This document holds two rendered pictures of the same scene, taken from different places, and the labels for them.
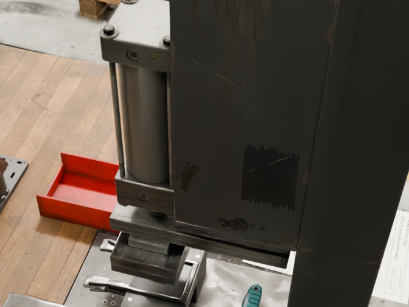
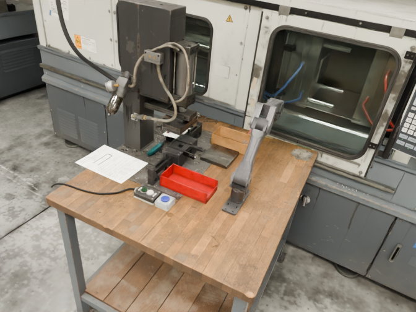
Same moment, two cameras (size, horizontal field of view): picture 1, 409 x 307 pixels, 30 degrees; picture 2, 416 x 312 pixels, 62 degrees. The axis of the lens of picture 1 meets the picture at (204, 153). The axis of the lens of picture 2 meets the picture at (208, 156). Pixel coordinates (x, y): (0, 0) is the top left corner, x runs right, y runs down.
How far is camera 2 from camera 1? 2.26 m
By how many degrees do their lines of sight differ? 100
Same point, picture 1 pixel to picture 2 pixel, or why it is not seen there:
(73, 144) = (200, 215)
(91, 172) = (194, 195)
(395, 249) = (93, 156)
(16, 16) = not seen: outside the picture
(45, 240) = not seen: hidden behind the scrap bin
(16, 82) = (228, 257)
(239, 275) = (151, 160)
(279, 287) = (140, 155)
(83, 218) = (200, 179)
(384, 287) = (107, 149)
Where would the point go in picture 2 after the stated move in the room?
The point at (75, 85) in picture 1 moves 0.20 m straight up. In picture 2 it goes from (195, 248) to (199, 210)
